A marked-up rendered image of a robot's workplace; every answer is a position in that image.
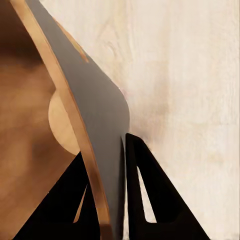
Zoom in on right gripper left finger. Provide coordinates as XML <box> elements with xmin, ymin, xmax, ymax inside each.
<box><xmin>13</xmin><ymin>152</ymin><xmax>101</xmax><ymax>240</ymax></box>

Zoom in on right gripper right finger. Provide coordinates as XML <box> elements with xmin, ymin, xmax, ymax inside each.
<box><xmin>126</xmin><ymin>133</ymin><xmax>211</xmax><ymax>240</ymax></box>

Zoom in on trash can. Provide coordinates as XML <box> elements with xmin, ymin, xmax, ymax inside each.
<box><xmin>0</xmin><ymin>0</ymin><xmax>130</xmax><ymax>240</ymax></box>

